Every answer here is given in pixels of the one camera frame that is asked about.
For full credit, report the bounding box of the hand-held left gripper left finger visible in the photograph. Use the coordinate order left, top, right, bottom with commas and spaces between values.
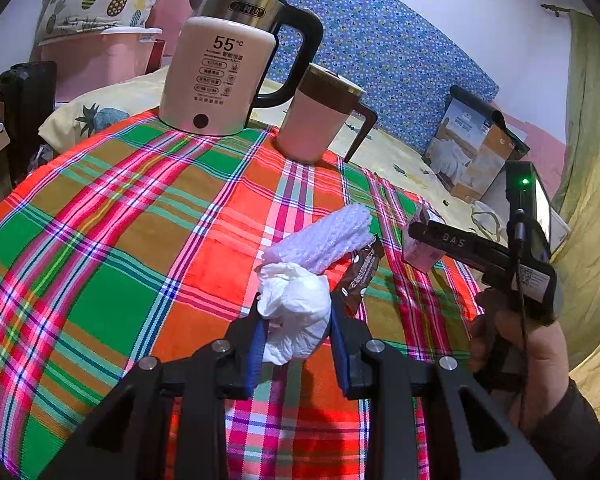
37, 310, 271, 480

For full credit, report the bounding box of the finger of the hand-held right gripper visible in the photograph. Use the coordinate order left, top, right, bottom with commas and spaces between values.
407, 220, 443, 253

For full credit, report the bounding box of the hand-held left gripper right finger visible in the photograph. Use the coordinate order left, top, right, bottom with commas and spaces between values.
330, 292, 556, 480

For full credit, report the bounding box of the pink small carton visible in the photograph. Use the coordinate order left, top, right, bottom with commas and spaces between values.
402, 205, 447, 274

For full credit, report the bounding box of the white tissue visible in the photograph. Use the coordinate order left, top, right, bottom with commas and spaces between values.
255, 261, 332, 366

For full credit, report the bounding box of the person's right forearm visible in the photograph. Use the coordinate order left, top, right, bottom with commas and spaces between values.
522, 377, 600, 480

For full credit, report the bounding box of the person's right hand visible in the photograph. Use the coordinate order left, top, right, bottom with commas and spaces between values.
467, 287, 573, 431

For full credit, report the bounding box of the white board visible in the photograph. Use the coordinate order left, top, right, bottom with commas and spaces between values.
547, 212, 571, 253

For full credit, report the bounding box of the brown snack wrapper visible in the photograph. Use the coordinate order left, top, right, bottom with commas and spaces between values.
337, 235, 385, 317

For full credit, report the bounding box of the yellow curtain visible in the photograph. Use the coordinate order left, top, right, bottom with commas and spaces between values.
550, 10, 600, 436

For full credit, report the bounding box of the printed cardboard box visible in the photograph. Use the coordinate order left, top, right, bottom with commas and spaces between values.
422, 95, 531, 206

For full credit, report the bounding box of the white foam net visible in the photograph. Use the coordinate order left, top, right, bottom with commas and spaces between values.
261, 203, 373, 276

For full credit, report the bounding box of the dark cloth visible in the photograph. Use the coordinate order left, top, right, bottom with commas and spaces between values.
450, 85, 531, 156

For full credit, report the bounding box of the plaid tablecloth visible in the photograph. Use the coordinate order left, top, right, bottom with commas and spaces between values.
0, 110, 486, 480

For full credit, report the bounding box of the blue floral headboard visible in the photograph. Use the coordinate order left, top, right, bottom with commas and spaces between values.
207, 0, 501, 156

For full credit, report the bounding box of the curtain rod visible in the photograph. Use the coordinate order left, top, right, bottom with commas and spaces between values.
540, 2, 586, 17

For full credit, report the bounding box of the beige electric kettle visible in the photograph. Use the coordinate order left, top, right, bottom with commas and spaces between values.
158, 0, 325, 137

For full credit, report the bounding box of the pink plastic tub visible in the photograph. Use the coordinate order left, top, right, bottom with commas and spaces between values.
37, 27, 163, 108

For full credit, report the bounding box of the pineapple print pillow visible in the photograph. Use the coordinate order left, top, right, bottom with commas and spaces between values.
35, 0, 191, 43

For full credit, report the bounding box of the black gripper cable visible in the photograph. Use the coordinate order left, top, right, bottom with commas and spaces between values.
512, 207, 531, 431

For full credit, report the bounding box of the pink mug with brown handle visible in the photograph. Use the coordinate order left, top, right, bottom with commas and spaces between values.
275, 63, 379, 164

